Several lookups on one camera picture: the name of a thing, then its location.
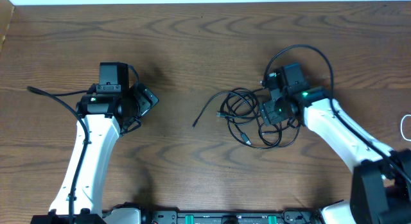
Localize wooden board at left edge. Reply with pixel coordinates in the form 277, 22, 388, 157
0, 0, 15, 49

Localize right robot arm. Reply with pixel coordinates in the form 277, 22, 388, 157
260, 63, 410, 224

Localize white usb cable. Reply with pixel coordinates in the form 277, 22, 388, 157
399, 114, 411, 142

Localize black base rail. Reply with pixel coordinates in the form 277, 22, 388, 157
103, 202, 324, 224

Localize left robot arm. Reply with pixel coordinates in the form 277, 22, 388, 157
31, 62, 159, 223

